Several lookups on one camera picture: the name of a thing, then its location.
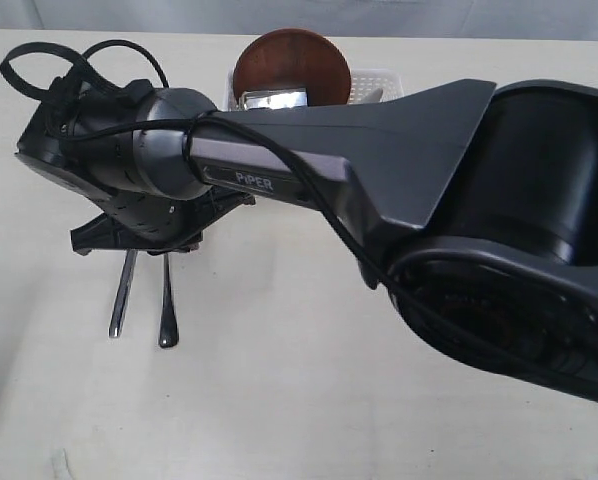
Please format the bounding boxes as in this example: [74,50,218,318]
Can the white bowl dark inside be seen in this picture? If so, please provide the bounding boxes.
[364,88,383,103]

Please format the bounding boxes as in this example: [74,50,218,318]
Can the silver table knife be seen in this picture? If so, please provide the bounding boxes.
[108,250,138,339]

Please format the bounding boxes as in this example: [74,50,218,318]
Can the brown wooden plate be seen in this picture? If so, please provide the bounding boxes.
[232,28,352,106]

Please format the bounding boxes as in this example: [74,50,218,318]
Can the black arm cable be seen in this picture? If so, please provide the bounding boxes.
[0,39,580,381]

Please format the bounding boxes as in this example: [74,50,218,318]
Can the white perforated plastic basket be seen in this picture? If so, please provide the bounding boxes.
[222,68,404,111]

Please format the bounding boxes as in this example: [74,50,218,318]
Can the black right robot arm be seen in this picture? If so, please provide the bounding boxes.
[17,79,598,402]

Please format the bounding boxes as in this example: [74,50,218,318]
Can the shiny steel cup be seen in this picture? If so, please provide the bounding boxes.
[239,88,308,110]

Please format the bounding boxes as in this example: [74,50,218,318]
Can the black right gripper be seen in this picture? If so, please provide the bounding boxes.
[14,77,150,257]

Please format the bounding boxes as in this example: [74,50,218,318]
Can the silver fork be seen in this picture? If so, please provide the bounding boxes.
[158,254,179,349]

